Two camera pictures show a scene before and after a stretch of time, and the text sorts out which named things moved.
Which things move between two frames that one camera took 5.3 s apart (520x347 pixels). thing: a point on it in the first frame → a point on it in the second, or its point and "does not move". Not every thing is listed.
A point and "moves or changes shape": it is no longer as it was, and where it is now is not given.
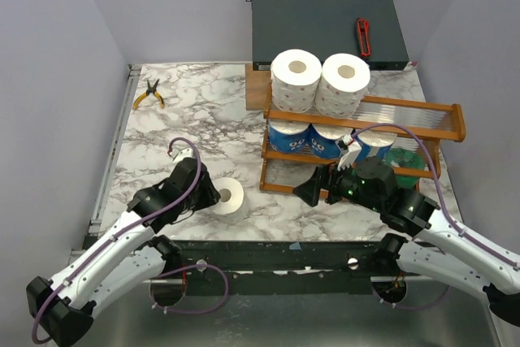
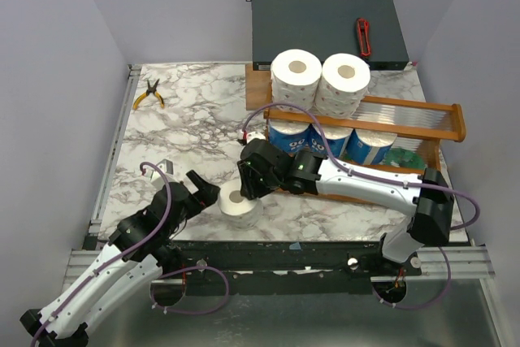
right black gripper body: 329,184 → 249,179
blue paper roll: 374,144 does not move
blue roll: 322,140 does not move
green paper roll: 405,158 does not move
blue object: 289,136 does not move
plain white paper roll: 231,207 moves or changes shape
